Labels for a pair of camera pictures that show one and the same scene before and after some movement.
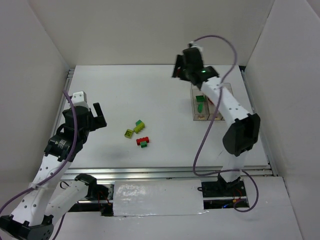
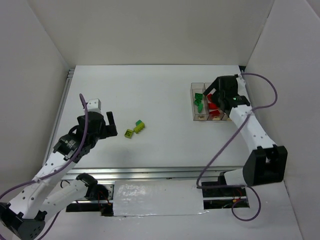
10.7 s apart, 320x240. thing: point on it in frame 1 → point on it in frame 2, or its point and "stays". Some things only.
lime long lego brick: (139, 127) stays
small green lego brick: (139, 121) stays
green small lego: (143, 144) → (197, 102)
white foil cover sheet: (158, 197) stays
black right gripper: (178, 69) → (222, 88)
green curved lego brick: (199, 108) stays
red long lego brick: (144, 139) → (212, 106)
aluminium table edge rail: (163, 173) stays
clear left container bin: (199, 102) stays
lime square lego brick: (128, 133) stays
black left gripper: (94, 121) → (107, 129)
